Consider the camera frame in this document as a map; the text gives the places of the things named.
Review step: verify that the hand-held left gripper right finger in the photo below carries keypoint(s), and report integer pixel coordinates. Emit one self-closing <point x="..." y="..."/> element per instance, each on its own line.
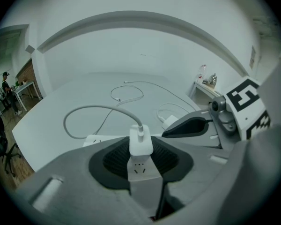
<point x="196" y="167"/>

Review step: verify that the clear plastic bottle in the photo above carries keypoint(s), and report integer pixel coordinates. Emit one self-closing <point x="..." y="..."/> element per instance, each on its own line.
<point x="202" y="71"/>

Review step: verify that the white long-legged table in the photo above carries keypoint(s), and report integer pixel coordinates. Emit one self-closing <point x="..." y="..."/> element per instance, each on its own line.
<point x="25" y="87"/>

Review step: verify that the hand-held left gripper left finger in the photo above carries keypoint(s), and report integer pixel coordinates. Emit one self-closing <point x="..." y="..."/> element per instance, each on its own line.
<point x="79" y="184"/>

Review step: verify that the white power strip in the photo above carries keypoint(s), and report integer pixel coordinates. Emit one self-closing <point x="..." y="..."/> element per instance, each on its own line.
<point x="140" y="170"/>

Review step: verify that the black office chair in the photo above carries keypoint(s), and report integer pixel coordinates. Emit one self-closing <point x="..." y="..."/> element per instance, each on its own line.
<point x="0" y="137"/>

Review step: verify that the white side table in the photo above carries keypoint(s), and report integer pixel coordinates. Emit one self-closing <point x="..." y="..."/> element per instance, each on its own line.
<point x="201" y="88"/>

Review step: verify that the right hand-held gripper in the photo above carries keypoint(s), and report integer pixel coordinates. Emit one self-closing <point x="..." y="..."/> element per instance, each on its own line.
<point x="243" y="107"/>

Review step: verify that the silver teapot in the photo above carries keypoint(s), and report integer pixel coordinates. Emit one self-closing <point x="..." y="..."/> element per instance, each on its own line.
<point x="212" y="80"/>

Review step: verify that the wall notice paper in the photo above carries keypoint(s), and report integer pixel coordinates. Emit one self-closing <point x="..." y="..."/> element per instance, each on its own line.
<point x="253" y="57"/>

